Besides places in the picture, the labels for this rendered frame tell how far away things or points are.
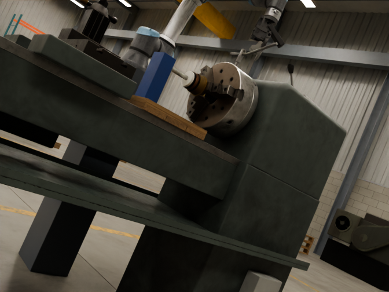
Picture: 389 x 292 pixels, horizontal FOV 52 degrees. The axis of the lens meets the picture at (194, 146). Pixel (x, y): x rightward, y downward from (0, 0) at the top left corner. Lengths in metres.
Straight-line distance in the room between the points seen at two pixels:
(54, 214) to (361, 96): 11.64
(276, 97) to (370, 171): 10.46
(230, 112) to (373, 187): 10.40
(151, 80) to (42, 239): 0.98
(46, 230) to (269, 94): 1.22
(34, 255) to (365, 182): 10.63
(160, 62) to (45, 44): 0.52
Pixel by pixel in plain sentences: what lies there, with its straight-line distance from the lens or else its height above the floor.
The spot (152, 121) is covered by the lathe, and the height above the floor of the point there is 0.84.
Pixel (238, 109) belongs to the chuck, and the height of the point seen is 1.05.
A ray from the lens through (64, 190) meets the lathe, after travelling 1.17.
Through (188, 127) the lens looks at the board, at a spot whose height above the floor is 0.88.
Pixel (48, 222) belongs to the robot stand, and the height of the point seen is 0.23.
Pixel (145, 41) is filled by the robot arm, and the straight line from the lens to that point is 2.11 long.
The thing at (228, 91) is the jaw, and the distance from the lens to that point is 1.62.
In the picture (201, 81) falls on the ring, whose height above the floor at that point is 1.09.
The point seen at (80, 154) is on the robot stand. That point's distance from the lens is 2.01.
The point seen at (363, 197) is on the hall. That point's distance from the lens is 11.91.
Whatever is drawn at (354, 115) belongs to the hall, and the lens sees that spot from 12.81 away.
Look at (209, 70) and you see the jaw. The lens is 1.79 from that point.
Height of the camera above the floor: 0.75
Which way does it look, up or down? 3 degrees up
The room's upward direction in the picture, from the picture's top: 24 degrees clockwise
